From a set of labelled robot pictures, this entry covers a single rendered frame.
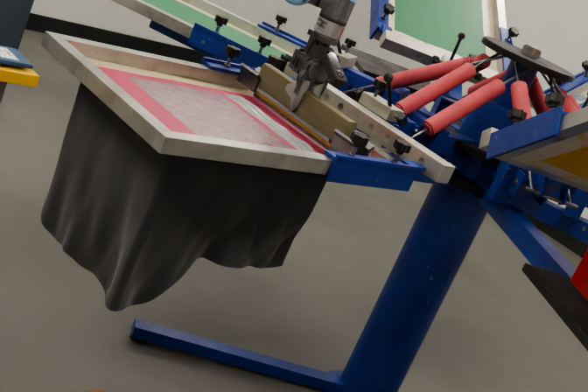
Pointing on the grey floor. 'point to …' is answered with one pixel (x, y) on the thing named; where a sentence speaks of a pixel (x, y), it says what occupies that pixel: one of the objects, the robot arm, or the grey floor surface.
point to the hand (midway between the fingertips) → (301, 108)
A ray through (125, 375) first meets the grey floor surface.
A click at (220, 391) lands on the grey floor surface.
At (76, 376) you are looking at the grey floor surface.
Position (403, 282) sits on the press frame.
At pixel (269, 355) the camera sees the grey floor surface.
